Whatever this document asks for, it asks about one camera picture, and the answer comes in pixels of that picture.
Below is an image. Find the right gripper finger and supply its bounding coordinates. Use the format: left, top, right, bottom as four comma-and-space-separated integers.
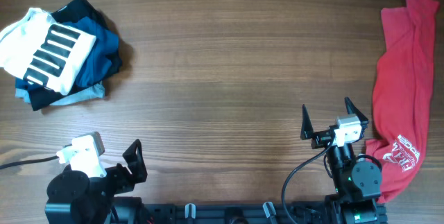
344, 97, 369, 127
300, 104, 314, 140

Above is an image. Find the white t-shirt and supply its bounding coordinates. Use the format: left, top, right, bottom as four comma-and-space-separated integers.
1, 8, 96, 96

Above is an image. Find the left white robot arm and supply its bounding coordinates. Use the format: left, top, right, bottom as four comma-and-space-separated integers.
44, 139, 155, 224

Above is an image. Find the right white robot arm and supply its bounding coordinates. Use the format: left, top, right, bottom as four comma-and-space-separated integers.
300, 97, 388, 224

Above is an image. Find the red t-shirt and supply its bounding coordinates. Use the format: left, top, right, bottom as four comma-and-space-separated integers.
365, 0, 439, 203

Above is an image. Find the blue folded shirt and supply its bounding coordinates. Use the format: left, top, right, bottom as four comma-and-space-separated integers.
1, 8, 119, 95

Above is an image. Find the black folded shirt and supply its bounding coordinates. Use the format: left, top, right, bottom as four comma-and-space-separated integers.
15, 0, 123, 111

